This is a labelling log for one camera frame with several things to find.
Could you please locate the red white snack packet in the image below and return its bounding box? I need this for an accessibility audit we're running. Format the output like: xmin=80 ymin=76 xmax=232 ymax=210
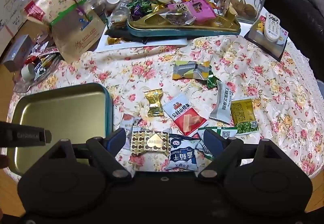
xmin=162 ymin=94 xmax=208 ymax=137

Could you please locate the small blue cartoon packet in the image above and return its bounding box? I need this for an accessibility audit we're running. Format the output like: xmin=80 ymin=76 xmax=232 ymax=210
xmin=34 ymin=62 xmax=48 ymax=81

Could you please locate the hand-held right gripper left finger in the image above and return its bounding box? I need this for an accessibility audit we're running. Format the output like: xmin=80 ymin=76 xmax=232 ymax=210
xmin=46 ymin=128 xmax=132 ymax=180

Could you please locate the pile of purple green candies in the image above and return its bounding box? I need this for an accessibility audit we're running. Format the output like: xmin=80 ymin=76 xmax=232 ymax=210
xmin=127 ymin=0 xmax=164 ymax=17

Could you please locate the clear glass dish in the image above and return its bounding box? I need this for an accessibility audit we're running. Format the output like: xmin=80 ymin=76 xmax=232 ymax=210
xmin=12 ymin=52 xmax=67 ymax=93

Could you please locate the gold tin tray teal rim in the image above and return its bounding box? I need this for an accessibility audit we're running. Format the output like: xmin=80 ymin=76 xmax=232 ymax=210
xmin=10 ymin=83 xmax=113 ymax=176

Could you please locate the brown paper bag tree print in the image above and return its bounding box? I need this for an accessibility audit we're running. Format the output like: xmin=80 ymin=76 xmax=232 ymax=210
xmin=24 ymin=0 xmax=107 ymax=64

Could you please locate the gold heart snack packet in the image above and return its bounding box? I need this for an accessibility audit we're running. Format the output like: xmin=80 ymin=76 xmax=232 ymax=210
xmin=130 ymin=127 xmax=170 ymax=158

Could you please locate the yellow green snack packet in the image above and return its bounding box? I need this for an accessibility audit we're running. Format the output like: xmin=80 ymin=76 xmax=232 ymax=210
xmin=230 ymin=99 xmax=259 ymax=135

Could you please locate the silver yellow snack packet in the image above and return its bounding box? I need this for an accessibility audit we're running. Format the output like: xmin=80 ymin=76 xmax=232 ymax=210
xmin=173 ymin=60 xmax=211 ymax=80

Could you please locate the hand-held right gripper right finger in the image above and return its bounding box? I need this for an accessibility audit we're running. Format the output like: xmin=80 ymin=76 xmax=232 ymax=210
xmin=198 ymin=128 xmax=281 ymax=181

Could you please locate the grey cardboard box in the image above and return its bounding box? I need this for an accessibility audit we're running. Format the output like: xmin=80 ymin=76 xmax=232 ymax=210
xmin=2 ymin=34 xmax=35 ymax=73

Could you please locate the black leather sofa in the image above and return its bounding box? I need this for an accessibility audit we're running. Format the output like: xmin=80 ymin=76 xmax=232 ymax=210
xmin=192 ymin=0 xmax=324 ymax=81

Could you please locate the empty glass jar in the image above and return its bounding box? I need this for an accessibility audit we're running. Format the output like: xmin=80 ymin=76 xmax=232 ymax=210
xmin=85 ymin=0 xmax=107 ymax=16

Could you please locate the white tape roll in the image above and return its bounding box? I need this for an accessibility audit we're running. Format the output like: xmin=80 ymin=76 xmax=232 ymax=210
xmin=21 ymin=63 xmax=36 ymax=80

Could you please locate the pink snack packet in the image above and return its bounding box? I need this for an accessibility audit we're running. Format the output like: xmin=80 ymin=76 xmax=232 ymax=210
xmin=167 ymin=0 xmax=217 ymax=26

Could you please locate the teal gold tin box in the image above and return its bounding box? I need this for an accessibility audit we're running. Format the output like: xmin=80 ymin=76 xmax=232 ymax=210
xmin=127 ymin=0 xmax=241 ymax=37

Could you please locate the floral tablecloth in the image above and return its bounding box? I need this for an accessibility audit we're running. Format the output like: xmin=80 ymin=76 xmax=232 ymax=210
xmin=6 ymin=34 xmax=324 ymax=179

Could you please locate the dark box with duck picture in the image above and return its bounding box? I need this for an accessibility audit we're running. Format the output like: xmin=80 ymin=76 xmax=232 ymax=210
xmin=244 ymin=14 xmax=289 ymax=62

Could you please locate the small clear biscuit jar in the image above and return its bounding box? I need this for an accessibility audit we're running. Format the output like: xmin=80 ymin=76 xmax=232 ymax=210
xmin=111 ymin=0 xmax=130 ymax=30

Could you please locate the clear dried fruit packet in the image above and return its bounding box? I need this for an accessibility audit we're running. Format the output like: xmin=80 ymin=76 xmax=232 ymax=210
xmin=159 ymin=12 xmax=196 ymax=26

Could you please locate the grey white snack packet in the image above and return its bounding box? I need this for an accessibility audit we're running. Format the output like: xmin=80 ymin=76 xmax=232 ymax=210
xmin=210 ymin=79 xmax=237 ymax=124

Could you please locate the dark snack packet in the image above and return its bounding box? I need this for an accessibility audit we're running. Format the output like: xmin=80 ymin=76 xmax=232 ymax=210
xmin=104 ymin=28 xmax=131 ymax=37

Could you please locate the blue white snack packet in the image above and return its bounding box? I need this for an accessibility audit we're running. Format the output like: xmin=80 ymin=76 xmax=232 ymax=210
xmin=165 ymin=134 xmax=201 ymax=171

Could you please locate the green white snack packet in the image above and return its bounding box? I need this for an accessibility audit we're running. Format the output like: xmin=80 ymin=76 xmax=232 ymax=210
xmin=197 ymin=126 xmax=238 ymax=160

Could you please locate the person's left hand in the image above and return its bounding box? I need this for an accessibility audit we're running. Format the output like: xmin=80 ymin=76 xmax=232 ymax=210
xmin=0 ymin=154 xmax=11 ymax=169

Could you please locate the green candy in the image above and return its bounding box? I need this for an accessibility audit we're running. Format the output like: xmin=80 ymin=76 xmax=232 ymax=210
xmin=206 ymin=72 xmax=221 ymax=89

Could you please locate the white remote control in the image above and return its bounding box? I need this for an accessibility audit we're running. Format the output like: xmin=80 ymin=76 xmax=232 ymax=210
xmin=264 ymin=12 xmax=283 ymax=42

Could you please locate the white flat board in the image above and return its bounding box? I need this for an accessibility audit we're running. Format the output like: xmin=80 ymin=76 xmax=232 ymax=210
xmin=96 ymin=33 xmax=188 ymax=54

